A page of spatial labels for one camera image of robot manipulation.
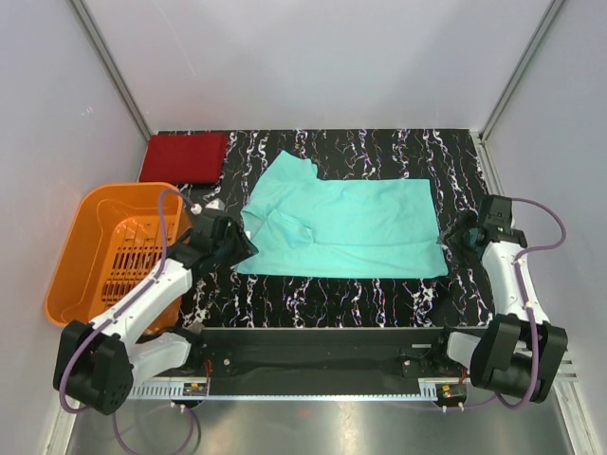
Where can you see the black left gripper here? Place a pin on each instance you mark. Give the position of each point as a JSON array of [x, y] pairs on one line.
[[232, 238]]

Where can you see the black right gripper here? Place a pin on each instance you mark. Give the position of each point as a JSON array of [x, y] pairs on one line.
[[466, 235]]

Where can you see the teal t shirt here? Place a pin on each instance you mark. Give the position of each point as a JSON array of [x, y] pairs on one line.
[[303, 226]]

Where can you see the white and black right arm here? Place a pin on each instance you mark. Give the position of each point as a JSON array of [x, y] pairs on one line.
[[520, 352]]

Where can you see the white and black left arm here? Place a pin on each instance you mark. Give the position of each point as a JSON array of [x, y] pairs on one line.
[[101, 361]]

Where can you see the folded red t shirt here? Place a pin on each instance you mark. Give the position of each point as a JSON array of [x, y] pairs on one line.
[[184, 159]]

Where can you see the orange plastic laundry basket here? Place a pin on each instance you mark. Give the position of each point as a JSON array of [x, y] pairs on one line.
[[113, 243]]

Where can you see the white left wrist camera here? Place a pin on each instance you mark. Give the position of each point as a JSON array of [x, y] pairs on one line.
[[215, 204]]

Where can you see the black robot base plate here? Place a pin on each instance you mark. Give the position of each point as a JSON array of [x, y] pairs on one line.
[[338, 355]]

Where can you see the grey slotted cable duct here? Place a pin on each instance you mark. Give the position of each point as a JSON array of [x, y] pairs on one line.
[[224, 389]]

